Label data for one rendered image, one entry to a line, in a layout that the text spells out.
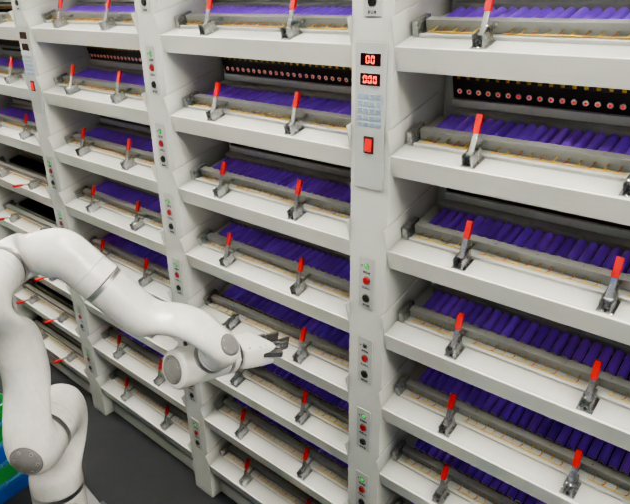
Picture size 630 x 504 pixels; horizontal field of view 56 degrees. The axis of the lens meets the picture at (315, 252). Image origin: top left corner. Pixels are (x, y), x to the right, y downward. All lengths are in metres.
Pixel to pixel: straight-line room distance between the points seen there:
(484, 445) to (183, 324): 0.68
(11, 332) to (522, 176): 1.02
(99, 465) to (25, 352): 1.22
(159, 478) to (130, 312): 1.26
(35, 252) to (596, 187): 1.01
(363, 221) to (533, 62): 0.46
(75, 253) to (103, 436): 1.53
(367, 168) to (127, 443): 1.74
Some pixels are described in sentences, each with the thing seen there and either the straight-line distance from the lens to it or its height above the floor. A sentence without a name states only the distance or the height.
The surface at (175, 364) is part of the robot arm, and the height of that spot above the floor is 0.95.
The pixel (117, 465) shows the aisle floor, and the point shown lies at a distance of 2.52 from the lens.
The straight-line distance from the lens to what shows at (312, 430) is 1.68.
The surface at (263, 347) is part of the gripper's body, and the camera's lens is 1.39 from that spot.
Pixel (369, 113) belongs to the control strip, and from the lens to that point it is 1.17.
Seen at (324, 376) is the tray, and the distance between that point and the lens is 1.53.
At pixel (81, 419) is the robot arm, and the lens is 1.57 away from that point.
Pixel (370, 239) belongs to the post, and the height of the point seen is 1.17.
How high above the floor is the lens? 1.65
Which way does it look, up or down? 24 degrees down
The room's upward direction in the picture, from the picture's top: 1 degrees counter-clockwise
